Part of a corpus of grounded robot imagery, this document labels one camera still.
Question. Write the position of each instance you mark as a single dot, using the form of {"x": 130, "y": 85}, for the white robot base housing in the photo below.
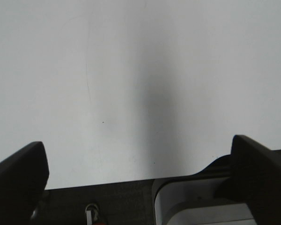
{"x": 193, "y": 202}

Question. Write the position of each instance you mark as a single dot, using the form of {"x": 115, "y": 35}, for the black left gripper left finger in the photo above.
{"x": 23, "y": 177}

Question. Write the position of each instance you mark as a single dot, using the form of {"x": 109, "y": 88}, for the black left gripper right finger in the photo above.
{"x": 255, "y": 179}

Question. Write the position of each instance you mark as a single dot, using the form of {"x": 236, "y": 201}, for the small white red object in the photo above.
{"x": 92, "y": 214}

